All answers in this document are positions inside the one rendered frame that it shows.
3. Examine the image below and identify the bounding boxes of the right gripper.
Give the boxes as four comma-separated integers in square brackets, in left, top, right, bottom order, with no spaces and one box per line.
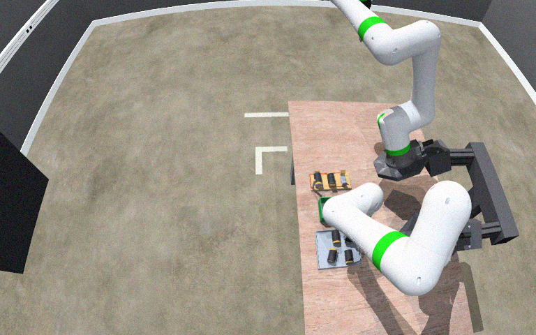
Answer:
[359,0,372,42]

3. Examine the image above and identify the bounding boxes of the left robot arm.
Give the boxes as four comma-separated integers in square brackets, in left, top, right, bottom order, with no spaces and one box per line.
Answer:
[322,181,472,296]

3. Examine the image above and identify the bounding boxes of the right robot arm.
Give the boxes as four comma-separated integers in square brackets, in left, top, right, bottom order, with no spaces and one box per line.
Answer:
[330,0,441,169]

